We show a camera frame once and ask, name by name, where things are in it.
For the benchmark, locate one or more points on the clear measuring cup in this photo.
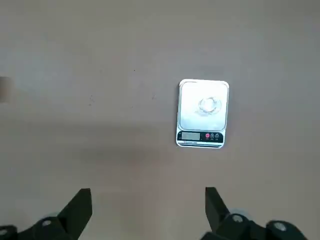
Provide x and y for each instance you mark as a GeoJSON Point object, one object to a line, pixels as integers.
{"type": "Point", "coordinates": [209, 106]}

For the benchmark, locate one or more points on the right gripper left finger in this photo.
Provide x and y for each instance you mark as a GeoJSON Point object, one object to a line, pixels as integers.
{"type": "Point", "coordinates": [75, 220]}

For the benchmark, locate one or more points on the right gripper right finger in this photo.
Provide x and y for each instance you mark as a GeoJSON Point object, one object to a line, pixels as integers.
{"type": "Point", "coordinates": [225, 225]}

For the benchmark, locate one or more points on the white electronic scale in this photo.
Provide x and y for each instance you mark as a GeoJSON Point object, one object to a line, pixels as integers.
{"type": "Point", "coordinates": [190, 120]}

